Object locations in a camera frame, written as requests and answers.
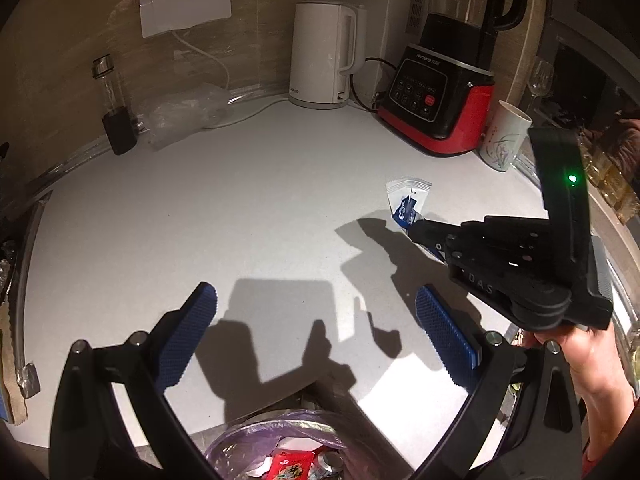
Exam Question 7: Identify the red snack wrapper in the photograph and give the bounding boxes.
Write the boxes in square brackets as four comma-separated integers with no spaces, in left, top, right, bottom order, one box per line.
[266,451,314,480]

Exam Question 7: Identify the black blender power cord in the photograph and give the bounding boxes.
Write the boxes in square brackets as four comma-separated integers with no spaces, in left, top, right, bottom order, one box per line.
[348,56,399,111]

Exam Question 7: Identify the white floral ceramic cup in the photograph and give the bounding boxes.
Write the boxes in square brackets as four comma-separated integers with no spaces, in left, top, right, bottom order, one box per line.
[478,101,533,172]

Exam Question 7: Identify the person's right forearm red sleeve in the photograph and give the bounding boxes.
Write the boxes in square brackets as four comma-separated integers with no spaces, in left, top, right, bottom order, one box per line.
[582,386,638,476]

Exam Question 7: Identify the clear crumpled plastic bag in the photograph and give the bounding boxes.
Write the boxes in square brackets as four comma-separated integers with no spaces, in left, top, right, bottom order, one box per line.
[138,82,231,151]

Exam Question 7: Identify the white wall socket cover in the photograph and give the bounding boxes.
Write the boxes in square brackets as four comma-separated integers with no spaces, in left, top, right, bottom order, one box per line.
[139,0,232,38]

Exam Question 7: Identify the red black blender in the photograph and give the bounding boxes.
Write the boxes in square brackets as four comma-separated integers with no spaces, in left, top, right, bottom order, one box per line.
[378,0,527,156]

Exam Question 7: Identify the white kettle power cord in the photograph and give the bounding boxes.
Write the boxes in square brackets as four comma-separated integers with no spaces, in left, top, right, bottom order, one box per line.
[171,30,292,131]

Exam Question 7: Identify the amber glass cups row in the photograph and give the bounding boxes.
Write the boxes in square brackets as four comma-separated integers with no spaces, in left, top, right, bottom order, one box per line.
[578,133,639,224]

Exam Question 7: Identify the glass soy sauce bottle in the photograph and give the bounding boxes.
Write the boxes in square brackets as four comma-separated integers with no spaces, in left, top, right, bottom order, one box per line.
[92,54,138,156]

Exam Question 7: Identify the white electric kettle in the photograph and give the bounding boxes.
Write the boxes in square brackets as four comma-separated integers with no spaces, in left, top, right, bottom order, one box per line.
[288,0,367,110]

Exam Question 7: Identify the person's right hand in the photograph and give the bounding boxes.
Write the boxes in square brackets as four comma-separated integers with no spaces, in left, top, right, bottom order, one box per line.
[523,323,636,408]

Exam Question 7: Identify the wine glass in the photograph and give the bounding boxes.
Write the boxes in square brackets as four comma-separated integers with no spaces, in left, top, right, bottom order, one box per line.
[527,56,554,106]

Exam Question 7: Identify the white blue sachet wrapper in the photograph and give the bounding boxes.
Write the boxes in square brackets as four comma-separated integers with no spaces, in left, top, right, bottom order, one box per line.
[385,178,432,231]

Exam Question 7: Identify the purple lined trash bin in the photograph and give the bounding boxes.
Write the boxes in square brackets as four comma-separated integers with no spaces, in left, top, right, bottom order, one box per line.
[205,408,382,479]

